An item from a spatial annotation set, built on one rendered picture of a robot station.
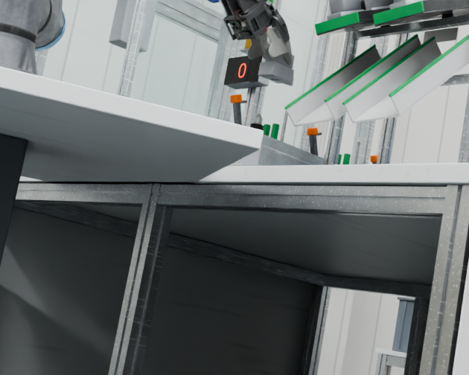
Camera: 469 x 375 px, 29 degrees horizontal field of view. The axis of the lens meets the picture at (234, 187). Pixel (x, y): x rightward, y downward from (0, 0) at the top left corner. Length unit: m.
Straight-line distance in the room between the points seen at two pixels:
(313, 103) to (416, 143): 3.56
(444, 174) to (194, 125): 0.37
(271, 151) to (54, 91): 0.67
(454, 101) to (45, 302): 3.49
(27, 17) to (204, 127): 0.53
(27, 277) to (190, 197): 0.91
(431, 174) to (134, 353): 0.75
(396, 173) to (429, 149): 4.02
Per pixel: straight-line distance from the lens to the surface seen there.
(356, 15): 1.80
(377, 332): 5.22
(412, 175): 1.39
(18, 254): 2.54
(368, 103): 1.75
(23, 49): 1.70
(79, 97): 1.28
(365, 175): 1.44
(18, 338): 2.56
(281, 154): 1.86
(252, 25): 1.88
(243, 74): 2.27
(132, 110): 1.29
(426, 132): 5.43
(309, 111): 1.85
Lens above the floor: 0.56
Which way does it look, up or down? 9 degrees up
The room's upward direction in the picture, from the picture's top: 11 degrees clockwise
